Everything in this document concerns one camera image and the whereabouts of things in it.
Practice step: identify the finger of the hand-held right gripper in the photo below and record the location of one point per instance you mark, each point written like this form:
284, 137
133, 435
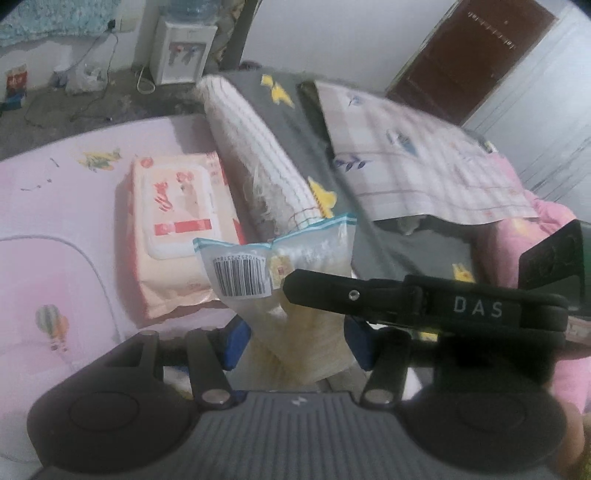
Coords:
341, 293

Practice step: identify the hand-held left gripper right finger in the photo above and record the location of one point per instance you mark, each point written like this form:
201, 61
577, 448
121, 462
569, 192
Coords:
359, 344

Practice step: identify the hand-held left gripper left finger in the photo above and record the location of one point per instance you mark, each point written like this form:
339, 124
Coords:
236, 344

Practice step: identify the clear zip bag with barcode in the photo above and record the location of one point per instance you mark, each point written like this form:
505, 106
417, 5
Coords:
295, 258

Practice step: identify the pink quilt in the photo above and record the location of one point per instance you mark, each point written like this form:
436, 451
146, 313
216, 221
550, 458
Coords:
535, 217

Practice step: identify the peach wet wipes pack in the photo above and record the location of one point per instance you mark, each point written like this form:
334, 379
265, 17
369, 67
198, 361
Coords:
178, 217

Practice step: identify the grey cloth with yellow print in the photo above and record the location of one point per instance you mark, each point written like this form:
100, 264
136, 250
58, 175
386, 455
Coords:
304, 152

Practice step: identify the checked cloth with blue flowers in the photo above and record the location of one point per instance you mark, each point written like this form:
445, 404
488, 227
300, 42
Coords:
415, 157

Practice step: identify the white rolled towel red stripes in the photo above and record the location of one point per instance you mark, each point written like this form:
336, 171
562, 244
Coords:
254, 152

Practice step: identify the pink printed bed sheet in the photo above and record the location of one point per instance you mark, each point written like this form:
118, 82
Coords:
55, 221

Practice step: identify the brown door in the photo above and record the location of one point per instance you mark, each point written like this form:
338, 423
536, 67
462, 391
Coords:
466, 50

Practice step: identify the white water dispenser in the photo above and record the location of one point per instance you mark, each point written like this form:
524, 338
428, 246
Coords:
182, 50

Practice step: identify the clear plastic bag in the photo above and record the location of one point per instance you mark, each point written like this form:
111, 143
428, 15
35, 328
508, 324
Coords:
85, 78

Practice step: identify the blue water bottle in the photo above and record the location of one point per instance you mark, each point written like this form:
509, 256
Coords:
191, 10

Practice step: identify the red packet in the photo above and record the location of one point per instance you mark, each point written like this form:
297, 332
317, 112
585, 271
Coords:
16, 85

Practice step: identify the teal patterned cloth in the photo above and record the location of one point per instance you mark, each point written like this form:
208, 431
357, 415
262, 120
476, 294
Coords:
46, 18

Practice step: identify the black metal bed post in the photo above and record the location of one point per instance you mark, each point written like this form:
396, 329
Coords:
240, 32

